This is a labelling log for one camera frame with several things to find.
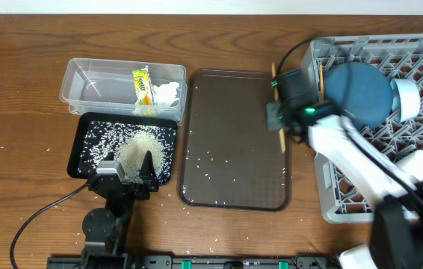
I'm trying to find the clear plastic waste bin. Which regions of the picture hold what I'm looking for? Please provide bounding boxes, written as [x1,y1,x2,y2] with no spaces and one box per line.
[60,58,187,123]

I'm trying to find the dark blue bowl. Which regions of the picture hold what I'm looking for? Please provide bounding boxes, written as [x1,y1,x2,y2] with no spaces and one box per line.
[324,62,393,130]

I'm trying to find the black food waste tray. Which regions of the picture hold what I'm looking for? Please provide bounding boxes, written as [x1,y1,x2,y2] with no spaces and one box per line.
[67,112,178,185]

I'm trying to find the pale pink cup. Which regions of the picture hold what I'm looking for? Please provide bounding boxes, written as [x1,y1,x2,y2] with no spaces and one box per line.
[396,149,423,183]

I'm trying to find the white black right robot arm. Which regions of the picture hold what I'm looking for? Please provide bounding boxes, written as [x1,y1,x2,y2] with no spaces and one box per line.
[266,101,423,268]

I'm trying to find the wooden chopstick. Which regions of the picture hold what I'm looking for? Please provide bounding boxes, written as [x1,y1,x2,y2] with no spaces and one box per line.
[319,64,325,102]
[271,62,286,155]

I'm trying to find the light blue small bowl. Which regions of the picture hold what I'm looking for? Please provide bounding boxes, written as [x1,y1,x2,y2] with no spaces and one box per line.
[390,78,421,123]

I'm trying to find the yellow pandan cake wrapper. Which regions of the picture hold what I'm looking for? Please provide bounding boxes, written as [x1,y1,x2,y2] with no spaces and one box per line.
[132,67,152,105]

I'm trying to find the pile of rice grains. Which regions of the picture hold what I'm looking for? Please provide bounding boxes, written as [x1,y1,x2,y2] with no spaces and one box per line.
[76,121,176,185]

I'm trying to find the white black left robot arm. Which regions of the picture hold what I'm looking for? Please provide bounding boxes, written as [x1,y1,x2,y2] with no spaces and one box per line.
[76,151,159,269]

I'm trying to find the white tissue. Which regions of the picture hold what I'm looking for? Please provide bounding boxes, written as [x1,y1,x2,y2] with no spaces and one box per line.
[152,82,179,107]

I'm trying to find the brown serving tray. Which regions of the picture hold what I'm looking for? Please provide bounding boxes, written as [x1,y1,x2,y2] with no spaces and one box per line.
[178,69,291,212]

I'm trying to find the grey dishwasher rack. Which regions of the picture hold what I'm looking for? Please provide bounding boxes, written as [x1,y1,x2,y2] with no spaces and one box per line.
[300,32,423,225]

